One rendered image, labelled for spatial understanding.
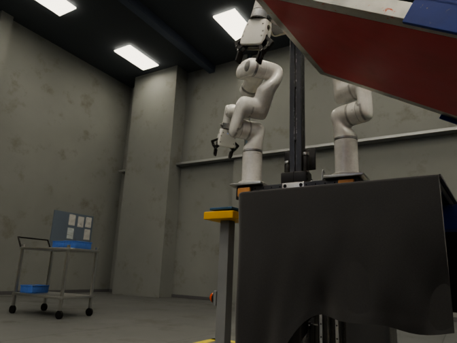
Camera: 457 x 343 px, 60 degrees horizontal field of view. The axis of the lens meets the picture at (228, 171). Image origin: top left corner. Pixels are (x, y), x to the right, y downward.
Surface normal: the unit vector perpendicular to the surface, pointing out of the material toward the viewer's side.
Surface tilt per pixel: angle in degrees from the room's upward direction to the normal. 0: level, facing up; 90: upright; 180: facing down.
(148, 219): 90
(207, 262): 90
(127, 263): 90
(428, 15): 90
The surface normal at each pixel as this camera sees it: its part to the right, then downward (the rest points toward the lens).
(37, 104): 0.86, -0.09
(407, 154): -0.51, -0.23
